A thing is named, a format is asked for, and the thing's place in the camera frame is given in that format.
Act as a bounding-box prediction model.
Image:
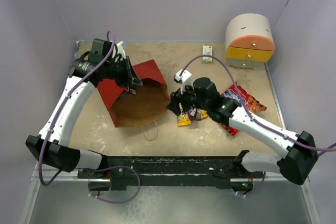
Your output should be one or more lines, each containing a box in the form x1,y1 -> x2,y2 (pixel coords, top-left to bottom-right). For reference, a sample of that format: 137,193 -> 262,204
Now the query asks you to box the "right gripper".
167,79 -> 210,115

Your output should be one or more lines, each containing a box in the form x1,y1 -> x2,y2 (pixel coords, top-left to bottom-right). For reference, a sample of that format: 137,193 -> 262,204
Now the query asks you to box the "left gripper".
103,56 -> 143,88

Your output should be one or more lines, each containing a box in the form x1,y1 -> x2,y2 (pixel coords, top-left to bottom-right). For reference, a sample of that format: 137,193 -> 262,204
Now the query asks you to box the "brown chocolate snack packet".
187,108 -> 208,121

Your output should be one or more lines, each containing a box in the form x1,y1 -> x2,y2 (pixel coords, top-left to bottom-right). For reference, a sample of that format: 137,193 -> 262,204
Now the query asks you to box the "yellow candy packet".
177,104 -> 192,127

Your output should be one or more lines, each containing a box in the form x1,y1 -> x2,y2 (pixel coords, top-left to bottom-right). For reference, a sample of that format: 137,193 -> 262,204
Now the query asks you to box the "red paper bag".
98,59 -> 170,141

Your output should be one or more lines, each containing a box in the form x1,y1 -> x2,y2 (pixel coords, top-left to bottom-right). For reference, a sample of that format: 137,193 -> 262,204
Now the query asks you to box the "large red snack bag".
219,81 -> 267,137

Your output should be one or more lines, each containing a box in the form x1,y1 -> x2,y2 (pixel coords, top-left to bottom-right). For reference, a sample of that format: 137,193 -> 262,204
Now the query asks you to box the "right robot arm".
167,75 -> 318,185

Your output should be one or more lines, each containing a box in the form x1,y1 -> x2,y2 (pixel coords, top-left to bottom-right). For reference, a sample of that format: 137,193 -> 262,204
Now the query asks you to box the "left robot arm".
26,39 -> 142,178

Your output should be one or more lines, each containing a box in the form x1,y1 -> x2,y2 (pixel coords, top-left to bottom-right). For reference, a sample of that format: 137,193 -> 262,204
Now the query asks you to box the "small white box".
202,45 -> 213,64

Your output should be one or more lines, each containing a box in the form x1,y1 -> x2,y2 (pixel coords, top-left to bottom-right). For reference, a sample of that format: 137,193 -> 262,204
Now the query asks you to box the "round pastel drawer cabinet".
225,13 -> 275,69

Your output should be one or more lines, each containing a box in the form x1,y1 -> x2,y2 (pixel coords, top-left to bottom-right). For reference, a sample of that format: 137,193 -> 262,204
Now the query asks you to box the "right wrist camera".
174,69 -> 193,94

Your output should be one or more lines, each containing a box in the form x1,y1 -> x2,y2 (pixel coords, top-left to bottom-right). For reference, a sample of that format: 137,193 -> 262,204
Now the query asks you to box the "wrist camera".
174,69 -> 193,94
112,41 -> 126,63

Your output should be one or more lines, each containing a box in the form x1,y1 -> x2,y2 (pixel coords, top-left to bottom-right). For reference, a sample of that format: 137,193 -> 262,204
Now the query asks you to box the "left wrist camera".
112,41 -> 126,63

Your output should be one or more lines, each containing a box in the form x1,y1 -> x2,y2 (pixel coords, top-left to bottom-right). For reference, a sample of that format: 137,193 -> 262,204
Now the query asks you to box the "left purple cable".
38,30 -> 117,186

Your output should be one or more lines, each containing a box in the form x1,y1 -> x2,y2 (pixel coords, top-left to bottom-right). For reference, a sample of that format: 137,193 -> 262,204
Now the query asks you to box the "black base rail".
78,151 -> 263,191

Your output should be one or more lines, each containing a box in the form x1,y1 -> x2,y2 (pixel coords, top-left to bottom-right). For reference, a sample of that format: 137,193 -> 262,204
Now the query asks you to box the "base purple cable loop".
87,165 -> 142,204

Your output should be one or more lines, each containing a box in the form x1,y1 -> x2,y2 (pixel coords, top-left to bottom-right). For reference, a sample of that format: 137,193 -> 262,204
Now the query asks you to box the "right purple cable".
178,55 -> 336,198

